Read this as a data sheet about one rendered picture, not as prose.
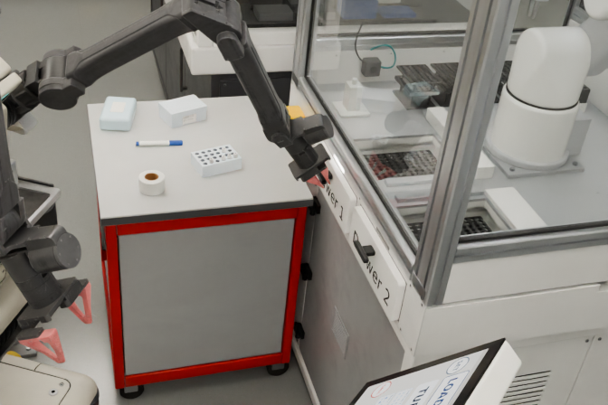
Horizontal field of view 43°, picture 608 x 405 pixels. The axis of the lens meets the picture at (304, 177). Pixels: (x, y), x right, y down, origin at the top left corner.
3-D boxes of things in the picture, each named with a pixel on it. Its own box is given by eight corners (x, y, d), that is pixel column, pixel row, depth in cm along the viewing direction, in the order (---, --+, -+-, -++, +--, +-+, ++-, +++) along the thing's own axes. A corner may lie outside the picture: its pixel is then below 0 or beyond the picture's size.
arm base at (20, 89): (12, 70, 167) (-21, 94, 157) (36, 55, 163) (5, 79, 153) (36, 103, 170) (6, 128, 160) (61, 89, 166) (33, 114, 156)
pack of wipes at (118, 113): (130, 132, 236) (130, 119, 234) (99, 130, 235) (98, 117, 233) (137, 108, 249) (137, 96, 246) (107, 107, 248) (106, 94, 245)
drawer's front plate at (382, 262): (391, 322, 169) (398, 284, 163) (347, 240, 192) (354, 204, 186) (398, 321, 169) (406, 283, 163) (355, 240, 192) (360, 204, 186)
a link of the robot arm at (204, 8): (202, -37, 141) (203, 4, 136) (245, 4, 152) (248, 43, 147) (33, 58, 160) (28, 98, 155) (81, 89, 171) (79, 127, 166)
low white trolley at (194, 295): (113, 411, 241) (100, 217, 200) (99, 281, 290) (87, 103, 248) (291, 382, 258) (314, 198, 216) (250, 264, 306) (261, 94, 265)
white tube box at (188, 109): (171, 128, 240) (171, 114, 237) (158, 117, 246) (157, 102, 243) (206, 119, 247) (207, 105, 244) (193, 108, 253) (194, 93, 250)
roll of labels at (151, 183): (162, 180, 216) (162, 168, 214) (166, 193, 211) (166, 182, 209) (137, 183, 214) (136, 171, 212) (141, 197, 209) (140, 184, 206)
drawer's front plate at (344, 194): (345, 234, 194) (350, 199, 187) (311, 172, 216) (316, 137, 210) (351, 233, 194) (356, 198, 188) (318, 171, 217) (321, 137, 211)
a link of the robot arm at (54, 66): (22, 69, 160) (19, 89, 158) (55, 49, 156) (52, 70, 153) (56, 89, 167) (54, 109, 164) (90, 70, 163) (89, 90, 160)
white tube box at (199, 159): (202, 178, 219) (202, 166, 217) (190, 163, 225) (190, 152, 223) (241, 168, 225) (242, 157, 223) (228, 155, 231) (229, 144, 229)
